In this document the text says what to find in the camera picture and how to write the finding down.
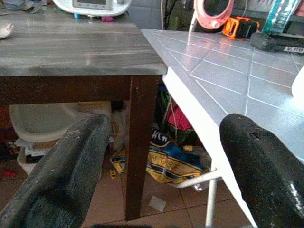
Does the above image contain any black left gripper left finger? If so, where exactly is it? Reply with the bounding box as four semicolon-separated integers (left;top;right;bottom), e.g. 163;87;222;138
0;113;112;228

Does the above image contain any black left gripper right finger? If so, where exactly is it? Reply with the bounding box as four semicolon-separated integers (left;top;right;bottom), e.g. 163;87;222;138
219;113;304;228

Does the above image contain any white plastic basin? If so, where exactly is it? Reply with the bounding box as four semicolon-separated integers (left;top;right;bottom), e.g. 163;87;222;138
9;102;112;143

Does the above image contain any blue and yellow plastic bag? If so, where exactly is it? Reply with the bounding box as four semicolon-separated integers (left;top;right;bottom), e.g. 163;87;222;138
109;128;212;185

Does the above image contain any white rounded object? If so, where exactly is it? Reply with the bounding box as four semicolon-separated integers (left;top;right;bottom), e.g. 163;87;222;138
291;69;304;98

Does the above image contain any white folding table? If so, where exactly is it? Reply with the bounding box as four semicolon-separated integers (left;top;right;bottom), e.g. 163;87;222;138
140;28;304;228

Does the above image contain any grey paper scrap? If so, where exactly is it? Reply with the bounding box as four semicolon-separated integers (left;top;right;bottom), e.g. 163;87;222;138
148;196;167;213

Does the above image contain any pink and green bag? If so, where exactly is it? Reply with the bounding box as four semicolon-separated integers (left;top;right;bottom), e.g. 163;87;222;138
155;85;199;145

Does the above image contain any grey-topped dark wooden table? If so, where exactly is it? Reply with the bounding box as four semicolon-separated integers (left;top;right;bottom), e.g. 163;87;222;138
0;9;168;222

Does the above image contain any orange and black tape measure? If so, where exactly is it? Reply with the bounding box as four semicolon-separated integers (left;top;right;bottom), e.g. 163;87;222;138
222;16;260;40

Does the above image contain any teal transparent plastic bottle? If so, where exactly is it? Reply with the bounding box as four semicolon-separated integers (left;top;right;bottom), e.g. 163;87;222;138
261;0;302;34

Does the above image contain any white dish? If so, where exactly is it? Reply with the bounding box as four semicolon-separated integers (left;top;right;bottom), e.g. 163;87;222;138
0;20;14;39

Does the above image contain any pink round mirror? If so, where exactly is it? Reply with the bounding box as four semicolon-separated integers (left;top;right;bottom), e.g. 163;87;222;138
193;0;235;29

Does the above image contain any white kitchen appliance with display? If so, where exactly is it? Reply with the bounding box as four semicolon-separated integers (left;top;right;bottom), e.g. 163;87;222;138
51;0;133;18

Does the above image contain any white cable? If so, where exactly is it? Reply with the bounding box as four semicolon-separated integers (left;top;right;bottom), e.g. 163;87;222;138
188;10;198;41

